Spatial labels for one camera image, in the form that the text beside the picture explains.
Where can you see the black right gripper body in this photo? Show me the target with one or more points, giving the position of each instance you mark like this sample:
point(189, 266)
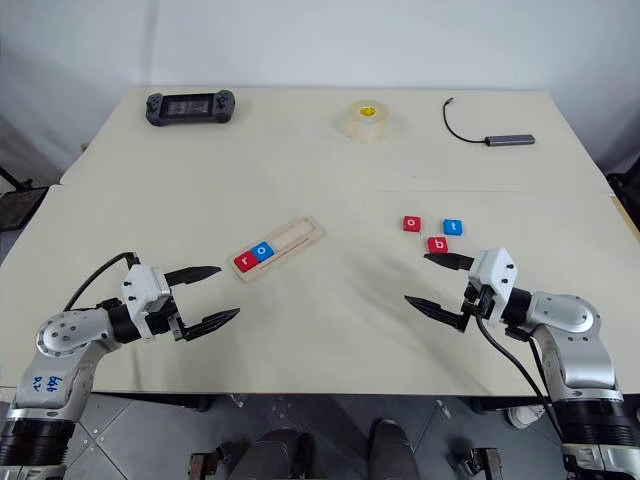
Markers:
point(477, 302)

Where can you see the red letter tile o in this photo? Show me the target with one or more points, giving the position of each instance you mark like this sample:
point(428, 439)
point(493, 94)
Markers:
point(411, 223)

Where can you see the white sneaker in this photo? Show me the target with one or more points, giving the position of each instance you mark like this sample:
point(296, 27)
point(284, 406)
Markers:
point(525, 416)

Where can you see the blue letter tile t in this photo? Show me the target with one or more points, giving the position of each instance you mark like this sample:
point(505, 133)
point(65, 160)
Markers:
point(453, 226)

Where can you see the blue letter tile o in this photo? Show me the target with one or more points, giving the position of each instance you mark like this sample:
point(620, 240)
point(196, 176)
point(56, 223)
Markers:
point(262, 251)

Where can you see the black stand with mesh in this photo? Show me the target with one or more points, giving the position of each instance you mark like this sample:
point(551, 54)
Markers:
point(20, 205)

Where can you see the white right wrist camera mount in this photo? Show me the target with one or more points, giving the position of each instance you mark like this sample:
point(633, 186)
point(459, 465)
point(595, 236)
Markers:
point(495, 270)

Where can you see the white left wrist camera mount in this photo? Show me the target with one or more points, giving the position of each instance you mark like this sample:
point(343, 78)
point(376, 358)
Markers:
point(142, 285)

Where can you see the dark rounded shape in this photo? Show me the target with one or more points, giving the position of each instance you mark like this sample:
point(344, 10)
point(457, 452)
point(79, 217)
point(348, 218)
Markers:
point(280, 455)
point(395, 450)

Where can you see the red letter tile b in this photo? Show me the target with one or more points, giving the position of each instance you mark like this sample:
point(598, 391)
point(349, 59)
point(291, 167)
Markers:
point(439, 244)

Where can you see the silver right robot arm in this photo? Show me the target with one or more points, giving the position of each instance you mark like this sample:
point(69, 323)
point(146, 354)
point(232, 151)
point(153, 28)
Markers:
point(570, 315)

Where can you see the rusty metal foot bracket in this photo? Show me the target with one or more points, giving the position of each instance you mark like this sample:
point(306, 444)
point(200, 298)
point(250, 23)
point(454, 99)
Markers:
point(205, 465)
point(480, 462)

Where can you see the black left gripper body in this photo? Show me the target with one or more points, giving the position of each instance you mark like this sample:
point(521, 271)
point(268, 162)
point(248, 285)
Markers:
point(162, 322)

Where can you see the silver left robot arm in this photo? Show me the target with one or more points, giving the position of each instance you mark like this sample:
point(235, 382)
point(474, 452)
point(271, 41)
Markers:
point(60, 340)

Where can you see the black handheld game console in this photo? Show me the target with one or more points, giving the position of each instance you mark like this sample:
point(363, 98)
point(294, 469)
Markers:
point(190, 107)

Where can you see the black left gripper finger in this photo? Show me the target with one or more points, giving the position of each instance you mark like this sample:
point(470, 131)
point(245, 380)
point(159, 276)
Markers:
point(210, 323)
point(195, 273)

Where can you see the clear packing tape roll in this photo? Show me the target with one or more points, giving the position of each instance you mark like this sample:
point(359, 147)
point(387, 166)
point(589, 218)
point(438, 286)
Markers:
point(365, 127)

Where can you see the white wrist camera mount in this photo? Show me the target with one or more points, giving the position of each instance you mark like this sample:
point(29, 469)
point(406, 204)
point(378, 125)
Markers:
point(495, 270)
point(142, 285)

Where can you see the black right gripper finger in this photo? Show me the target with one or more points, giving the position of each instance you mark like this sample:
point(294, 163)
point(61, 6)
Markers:
point(440, 312)
point(452, 261)

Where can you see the wooden letter tray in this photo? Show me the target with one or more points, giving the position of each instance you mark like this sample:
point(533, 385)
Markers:
point(311, 225)

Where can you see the black table frame bar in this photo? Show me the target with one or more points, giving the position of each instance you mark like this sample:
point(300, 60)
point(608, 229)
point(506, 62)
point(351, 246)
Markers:
point(325, 398)

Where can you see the red letter tile r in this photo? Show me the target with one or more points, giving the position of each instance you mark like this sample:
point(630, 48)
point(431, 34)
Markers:
point(245, 261)

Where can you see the black equipment at room edge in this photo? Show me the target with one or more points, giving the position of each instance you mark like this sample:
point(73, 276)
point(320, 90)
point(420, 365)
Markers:
point(627, 185)

